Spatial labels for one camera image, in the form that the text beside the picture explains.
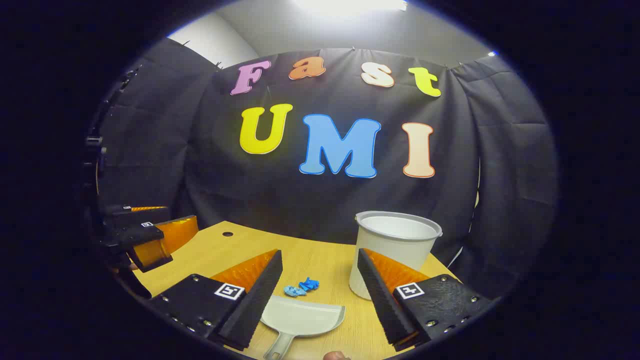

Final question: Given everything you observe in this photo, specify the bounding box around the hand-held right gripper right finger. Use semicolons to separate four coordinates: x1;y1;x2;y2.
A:
356;247;494;353

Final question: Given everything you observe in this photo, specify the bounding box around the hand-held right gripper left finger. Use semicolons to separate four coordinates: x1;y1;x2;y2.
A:
149;248;284;352

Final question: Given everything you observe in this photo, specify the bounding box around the grey plastic dustpan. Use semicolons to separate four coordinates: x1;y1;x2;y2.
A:
260;295;347;360

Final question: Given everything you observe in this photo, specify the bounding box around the white plastic garbage bin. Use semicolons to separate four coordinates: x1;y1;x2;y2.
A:
348;210;443;301

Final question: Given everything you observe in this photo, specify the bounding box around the wooden desktop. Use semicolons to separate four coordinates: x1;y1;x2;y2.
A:
131;220;458;360

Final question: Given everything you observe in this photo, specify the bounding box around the black backdrop cloth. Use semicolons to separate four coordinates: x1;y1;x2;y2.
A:
97;37;558;301

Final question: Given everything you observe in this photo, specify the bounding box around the ceiling light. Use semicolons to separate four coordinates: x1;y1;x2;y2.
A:
292;0;410;15

